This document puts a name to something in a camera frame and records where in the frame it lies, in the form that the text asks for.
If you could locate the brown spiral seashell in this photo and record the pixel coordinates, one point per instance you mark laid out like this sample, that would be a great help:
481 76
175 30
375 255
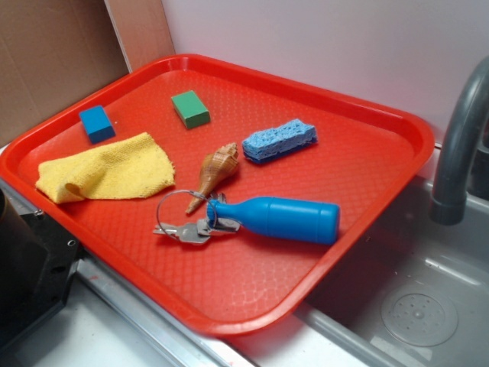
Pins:
216 167

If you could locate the green wooden block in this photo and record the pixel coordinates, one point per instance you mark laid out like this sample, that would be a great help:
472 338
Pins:
191 110

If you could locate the yellow cloth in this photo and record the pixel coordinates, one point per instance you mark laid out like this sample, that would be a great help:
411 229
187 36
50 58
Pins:
134 168

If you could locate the silver keys on ring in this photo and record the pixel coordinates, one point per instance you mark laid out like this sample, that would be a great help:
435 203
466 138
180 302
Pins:
201 231

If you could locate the blue wooden block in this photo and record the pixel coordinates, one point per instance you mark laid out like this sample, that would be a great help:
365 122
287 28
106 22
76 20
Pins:
97 124

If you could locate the brown cardboard panel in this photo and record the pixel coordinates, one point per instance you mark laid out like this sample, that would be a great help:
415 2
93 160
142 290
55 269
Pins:
54 53

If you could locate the blue sponge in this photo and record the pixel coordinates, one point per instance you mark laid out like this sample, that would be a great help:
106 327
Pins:
273 143

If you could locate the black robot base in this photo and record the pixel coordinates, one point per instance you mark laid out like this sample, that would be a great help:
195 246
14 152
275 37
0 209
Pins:
38 260

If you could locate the blue plastic bottle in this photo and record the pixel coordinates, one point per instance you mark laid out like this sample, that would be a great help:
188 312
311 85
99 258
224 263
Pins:
282 218

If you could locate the grey toy faucet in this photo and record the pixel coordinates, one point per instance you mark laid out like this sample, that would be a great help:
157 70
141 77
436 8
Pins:
463 161

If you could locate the red plastic tray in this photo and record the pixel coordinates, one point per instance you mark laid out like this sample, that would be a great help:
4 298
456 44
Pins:
235 284

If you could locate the grey toy sink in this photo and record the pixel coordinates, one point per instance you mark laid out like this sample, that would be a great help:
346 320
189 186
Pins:
409 293

